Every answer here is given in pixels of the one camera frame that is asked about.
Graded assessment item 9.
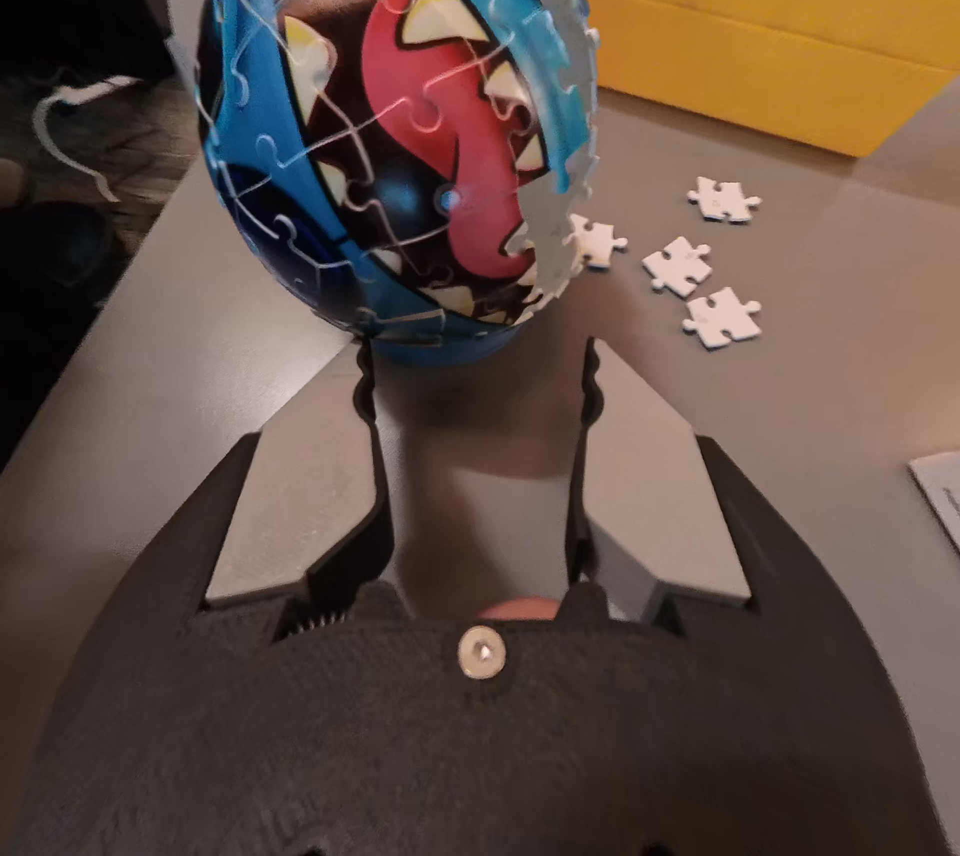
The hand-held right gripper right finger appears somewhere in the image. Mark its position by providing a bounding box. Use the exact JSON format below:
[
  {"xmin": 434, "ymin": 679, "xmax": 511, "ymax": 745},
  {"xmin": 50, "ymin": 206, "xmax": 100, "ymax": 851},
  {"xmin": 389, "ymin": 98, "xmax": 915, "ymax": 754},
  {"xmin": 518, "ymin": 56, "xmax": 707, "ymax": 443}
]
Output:
[{"xmin": 564, "ymin": 337, "xmax": 753, "ymax": 623}]

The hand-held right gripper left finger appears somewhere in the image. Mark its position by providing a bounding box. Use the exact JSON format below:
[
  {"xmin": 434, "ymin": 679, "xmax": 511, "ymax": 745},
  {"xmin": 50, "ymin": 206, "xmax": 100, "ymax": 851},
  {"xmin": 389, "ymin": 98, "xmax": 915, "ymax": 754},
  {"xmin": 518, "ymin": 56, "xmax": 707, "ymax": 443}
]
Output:
[{"xmin": 204, "ymin": 339, "xmax": 395, "ymax": 608}]

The blue puzzle ball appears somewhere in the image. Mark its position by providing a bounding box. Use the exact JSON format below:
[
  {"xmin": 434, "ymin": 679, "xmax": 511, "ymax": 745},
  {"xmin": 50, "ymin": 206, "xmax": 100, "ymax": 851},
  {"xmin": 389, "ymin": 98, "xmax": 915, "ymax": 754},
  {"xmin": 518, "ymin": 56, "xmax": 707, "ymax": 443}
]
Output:
[{"xmin": 196, "ymin": 0, "xmax": 601, "ymax": 347}]

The person's right hand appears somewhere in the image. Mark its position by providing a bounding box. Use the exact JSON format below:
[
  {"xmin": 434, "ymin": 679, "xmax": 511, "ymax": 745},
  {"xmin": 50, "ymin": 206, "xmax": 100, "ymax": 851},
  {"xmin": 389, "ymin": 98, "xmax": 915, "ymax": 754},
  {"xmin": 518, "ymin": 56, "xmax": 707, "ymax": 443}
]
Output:
[{"xmin": 478, "ymin": 596, "xmax": 561, "ymax": 622}]

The white printed paper sheet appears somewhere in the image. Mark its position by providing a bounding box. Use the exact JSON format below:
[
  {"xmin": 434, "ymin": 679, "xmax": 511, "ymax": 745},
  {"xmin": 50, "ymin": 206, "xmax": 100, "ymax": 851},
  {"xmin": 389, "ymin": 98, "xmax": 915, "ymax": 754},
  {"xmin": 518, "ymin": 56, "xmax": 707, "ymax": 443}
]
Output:
[{"xmin": 907, "ymin": 451, "xmax": 960, "ymax": 550}]

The yellow plastic bin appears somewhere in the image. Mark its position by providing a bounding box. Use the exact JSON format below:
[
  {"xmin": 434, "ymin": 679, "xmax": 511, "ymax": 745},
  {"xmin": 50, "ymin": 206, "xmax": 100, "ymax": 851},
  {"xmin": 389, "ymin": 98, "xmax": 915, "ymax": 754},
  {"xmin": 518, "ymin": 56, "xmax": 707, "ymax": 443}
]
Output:
[{"xmin": 532, "ymin": 0, "xmax": 960, "ymax": 158}]

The white cable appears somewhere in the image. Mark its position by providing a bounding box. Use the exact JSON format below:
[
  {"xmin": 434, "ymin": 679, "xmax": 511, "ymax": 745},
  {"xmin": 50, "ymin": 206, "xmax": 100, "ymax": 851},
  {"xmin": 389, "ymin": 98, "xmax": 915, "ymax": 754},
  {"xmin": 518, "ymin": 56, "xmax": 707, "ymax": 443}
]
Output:
[{"xmin": 33, "ymin": 76, "xmax": 144, "ymax": 203}]

